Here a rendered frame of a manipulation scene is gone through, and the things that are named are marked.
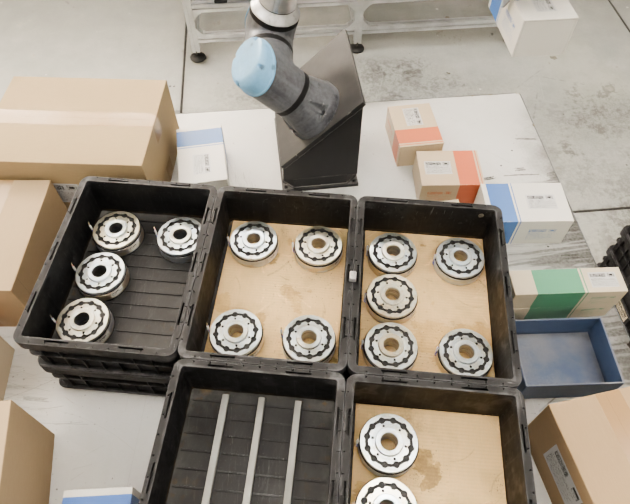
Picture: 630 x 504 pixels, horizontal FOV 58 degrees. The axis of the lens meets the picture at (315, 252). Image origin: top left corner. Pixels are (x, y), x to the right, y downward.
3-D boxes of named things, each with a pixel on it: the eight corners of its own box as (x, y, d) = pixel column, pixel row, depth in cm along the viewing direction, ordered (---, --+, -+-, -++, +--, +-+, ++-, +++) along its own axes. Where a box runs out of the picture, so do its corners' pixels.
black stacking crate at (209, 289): (226, 219, 131) (219, 187, 122) (354, 229, 129) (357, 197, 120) (189, 382, 109) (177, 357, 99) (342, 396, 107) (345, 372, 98)
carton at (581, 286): (507, 309, 123) (515, 295, 118) (501, 285, 127) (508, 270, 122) (615, 305, 124) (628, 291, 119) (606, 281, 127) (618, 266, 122)
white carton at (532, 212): (480, 244, 141) (489, 222, 133) (472, 206, 147) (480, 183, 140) (560, 242, 141) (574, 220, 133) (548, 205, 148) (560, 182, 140)
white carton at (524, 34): (488, 5, 138) (497, -31, 131) (535, 3, 139) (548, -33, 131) (511, 56, 127) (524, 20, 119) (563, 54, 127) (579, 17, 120)
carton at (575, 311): (501, 322, 128) (508, 309, 123) (494, 299, 132) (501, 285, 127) (604, 315, 129) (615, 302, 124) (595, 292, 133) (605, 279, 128)
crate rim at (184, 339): (220, 192, 123) (218, 184, 121) (357, 202, 122) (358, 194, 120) (177, 362, 101) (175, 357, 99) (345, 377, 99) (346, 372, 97)
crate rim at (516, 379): (357, 202, 122) (358, 194, 120) (498, 212, 120) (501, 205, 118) (345, 377, 99) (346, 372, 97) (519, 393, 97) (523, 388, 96)
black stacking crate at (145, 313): (100, 210, 133) (84, 177, 123) (224, 219, 131) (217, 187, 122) (37, 368, 110) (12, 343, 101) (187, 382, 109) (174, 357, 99)
